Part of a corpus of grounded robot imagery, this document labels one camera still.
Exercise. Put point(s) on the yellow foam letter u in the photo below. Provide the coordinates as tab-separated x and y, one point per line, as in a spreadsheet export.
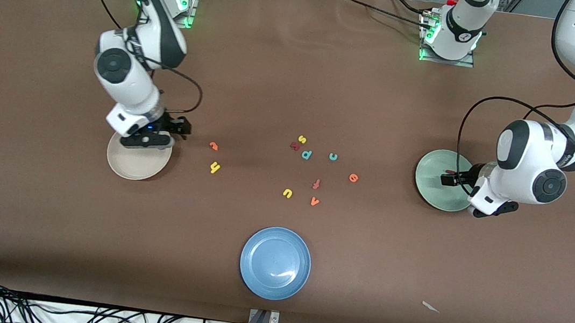
287	194

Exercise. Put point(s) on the green plate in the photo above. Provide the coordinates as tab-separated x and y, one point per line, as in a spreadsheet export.
427	191

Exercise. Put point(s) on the orange foam letter r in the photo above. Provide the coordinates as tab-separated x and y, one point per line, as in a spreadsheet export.
213	146

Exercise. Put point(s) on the yellow letter y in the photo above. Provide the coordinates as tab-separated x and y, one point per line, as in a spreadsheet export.
215	168

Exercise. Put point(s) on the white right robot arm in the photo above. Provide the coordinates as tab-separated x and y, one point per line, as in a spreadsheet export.
128	84

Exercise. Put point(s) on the teal foam letter c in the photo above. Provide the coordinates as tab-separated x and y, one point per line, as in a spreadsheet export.
330	156

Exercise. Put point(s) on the maroon foam letter n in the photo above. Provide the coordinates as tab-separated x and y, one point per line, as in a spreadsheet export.
295	146

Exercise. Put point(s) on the white paper scrap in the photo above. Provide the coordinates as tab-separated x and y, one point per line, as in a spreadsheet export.
430	307

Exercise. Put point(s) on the orange foam letter e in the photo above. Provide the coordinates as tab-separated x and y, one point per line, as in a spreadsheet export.
353	178

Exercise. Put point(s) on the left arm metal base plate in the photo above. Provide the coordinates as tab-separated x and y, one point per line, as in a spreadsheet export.
450	62

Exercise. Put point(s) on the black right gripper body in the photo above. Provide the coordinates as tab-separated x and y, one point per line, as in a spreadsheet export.
169	123

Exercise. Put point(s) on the beige brown plate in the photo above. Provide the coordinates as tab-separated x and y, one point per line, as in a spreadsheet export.
135	163

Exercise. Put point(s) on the orange foam letter v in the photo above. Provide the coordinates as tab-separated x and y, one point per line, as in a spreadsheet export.
315	202

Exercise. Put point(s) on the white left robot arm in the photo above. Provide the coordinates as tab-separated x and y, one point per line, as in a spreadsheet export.
531	162

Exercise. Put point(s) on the teal foam letter p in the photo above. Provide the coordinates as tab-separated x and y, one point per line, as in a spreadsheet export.
306	155

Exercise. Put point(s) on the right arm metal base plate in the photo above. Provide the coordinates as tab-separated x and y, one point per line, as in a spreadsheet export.
194	4

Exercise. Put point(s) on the pink foam letter f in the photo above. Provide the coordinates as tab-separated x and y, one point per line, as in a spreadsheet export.
316	184

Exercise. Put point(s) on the blue plate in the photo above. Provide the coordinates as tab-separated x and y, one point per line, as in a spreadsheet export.
275	263

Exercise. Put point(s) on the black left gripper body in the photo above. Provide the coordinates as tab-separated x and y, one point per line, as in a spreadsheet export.
463	178

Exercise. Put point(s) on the yellow foam letter s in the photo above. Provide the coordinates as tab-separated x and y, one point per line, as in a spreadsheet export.
302	139

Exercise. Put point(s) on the brown table cover sheet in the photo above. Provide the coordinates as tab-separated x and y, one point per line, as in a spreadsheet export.
276	73

